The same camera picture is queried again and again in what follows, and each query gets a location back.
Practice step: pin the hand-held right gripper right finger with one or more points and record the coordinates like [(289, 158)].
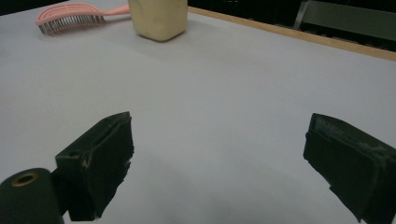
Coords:
[(355, 168)]

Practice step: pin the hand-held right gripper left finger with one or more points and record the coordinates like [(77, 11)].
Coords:
[(99, 161)]

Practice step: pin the cream square container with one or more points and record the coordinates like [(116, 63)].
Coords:
[(158, 18)]

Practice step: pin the white table sheet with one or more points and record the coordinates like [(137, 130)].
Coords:
[(199, 87)]

